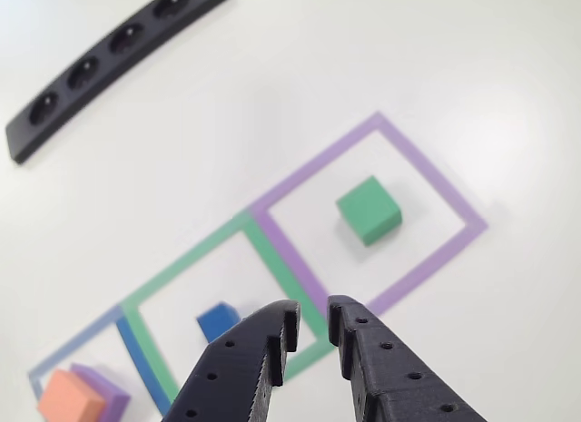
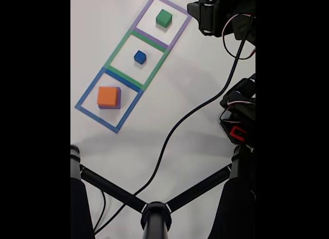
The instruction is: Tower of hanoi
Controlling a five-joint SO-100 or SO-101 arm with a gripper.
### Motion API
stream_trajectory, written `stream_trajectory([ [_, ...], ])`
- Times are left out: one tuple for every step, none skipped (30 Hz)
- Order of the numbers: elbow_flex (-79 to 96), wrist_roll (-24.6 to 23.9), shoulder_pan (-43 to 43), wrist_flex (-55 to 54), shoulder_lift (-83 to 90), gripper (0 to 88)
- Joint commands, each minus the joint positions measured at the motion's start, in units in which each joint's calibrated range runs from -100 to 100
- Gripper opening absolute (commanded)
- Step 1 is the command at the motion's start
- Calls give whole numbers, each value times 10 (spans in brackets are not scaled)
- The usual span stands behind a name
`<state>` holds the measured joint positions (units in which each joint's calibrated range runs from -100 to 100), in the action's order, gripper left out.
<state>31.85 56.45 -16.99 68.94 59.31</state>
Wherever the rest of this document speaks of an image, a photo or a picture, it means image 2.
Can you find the green cube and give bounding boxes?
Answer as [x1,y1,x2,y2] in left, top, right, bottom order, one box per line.
[155,9,173,28]

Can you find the red white servo wire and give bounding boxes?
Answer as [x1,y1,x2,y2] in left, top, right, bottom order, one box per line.
[220,99,256,124]
[222,13,256,60]

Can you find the purple square frame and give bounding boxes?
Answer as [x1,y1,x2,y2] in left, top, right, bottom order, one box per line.
[132,0,193,50]

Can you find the black tripod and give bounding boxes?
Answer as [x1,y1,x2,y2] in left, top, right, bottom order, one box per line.
[70,143,256,239]

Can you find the large purple cube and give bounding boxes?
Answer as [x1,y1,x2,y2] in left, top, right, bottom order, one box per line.
[98,87,122,110]

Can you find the green square frame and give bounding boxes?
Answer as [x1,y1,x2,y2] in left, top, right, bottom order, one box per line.
[105,28,171,91]

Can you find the thin black cable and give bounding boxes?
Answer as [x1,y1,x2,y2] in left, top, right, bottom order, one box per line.
[93,189,107,231]

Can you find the orange cube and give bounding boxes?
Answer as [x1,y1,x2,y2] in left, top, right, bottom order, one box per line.
[97,86,119,107]

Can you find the small blue cube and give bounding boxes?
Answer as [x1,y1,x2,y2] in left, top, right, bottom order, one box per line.
[134,50,147,64]

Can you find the blue square frame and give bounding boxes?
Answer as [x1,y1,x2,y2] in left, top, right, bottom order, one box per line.
[75,66,144,134]

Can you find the thick black cable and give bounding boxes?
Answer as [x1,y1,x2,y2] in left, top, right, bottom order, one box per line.
[94,0,256,235]

